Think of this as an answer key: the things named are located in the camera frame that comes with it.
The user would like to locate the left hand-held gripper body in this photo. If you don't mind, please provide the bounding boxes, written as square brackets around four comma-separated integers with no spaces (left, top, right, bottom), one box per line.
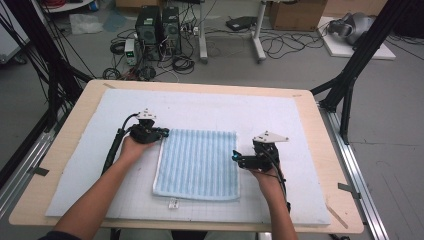
[129,108,161,145]

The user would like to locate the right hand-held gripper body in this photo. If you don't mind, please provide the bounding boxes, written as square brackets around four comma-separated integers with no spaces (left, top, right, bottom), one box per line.
[239,130,290,173]

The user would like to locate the blue striped towel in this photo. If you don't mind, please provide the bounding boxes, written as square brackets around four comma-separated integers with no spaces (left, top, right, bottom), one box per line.
[152,128,241,210]

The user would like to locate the person's left hand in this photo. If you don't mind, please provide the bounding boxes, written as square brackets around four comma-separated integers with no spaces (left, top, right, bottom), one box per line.
[119,135,156,164]

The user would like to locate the person's right hand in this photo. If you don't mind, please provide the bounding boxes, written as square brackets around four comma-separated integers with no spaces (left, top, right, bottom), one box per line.
[249,167,286,198]

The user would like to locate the white grid mat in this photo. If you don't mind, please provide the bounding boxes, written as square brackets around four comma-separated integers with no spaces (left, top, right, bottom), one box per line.
[45,88,332,226]

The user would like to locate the white power supply box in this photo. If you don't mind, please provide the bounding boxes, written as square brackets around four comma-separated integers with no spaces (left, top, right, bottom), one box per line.
[124,38,138,66]

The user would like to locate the black tape piece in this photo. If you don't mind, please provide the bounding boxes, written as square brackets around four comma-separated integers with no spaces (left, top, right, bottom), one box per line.
[337,182,362,200]
[28,165,50,177]

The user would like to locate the thin wooden stick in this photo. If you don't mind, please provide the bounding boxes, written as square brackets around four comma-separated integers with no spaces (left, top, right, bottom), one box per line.
[324,203,349,230]

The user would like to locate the wide black computer tower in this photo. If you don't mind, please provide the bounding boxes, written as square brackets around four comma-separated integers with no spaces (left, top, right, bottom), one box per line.
[134,5,163,62]

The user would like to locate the narrow black computer tower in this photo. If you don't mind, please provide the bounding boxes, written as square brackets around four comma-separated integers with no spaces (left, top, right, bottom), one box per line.
[161,5,183,56]

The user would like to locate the white desk leg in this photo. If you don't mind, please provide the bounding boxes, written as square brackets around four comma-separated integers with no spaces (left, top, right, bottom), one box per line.
[198,0,209,64]
[251,0,268,64]

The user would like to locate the white plastic bag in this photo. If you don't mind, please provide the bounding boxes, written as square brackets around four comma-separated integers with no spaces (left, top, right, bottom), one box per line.
[69,13,104,35]

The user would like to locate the black flat device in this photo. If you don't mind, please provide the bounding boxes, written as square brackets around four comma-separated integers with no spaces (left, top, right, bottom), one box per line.
[225,15,258,32]

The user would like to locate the white floor board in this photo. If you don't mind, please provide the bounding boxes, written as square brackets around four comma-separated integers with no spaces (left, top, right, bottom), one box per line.
[316,15,397,61]

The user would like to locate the person's dark sleeve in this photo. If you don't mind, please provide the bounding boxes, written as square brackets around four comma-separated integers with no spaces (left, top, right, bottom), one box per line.
[38,230,82,240]

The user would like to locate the large cardboard box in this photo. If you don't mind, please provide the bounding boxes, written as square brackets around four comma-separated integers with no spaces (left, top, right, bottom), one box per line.
[268,0,328,32]

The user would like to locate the grey headset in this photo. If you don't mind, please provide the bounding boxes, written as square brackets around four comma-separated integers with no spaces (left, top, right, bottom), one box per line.
[327,12,376,46]

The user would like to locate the right hand-held gripper cable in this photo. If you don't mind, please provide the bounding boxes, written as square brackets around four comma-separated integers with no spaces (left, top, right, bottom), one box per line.
[263,146,292,214]

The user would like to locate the coiled black cable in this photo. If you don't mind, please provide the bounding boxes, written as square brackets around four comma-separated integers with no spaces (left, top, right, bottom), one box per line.
[171,54,196,75]

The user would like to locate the aluminium rail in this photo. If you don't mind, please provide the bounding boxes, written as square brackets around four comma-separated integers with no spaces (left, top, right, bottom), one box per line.
[0,109,68,219]
[318,103,390,240]

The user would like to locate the loose black floor cables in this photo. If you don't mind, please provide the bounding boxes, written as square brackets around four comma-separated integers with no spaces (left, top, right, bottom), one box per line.
[259,28,326,60]

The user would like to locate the black frame strut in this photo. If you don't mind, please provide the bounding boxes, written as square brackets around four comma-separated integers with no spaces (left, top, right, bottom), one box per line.
[309,0,424,146]
[0,0,94,134]

